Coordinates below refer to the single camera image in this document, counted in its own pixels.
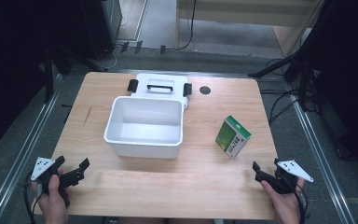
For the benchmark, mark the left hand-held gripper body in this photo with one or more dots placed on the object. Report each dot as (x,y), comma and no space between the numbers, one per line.
(45,169)

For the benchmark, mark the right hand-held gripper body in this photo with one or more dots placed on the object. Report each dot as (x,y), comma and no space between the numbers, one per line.
(287,174)

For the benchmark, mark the green and white carton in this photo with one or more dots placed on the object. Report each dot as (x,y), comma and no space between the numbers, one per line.
(232,137)

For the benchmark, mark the white plastic storage box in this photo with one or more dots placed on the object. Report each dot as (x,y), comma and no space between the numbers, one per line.
(144,127)

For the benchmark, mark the person's right hand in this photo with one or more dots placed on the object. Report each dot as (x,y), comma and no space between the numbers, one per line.
(284,205)

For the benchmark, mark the person's left hand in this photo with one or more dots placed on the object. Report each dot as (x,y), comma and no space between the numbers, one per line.
(53,202)

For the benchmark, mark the black metal stand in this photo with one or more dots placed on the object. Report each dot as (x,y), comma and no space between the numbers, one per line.
(48,77)

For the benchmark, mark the black round table grommet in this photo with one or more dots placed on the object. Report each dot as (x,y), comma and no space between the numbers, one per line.
(204,90)

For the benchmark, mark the black tripod stand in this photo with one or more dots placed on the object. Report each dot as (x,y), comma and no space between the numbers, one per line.
(292,60)

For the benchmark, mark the black curtain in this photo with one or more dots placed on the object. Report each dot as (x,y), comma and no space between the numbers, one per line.
(12,62)
(351,77)

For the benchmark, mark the black cabinet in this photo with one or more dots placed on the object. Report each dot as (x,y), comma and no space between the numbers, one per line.
(101,28)

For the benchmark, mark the metal floor rail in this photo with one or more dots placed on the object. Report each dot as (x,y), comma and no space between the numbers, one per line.
(21,155)
(320,149)

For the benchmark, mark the light wooden furniture frame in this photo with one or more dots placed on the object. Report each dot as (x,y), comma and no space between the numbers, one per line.
(245,12)

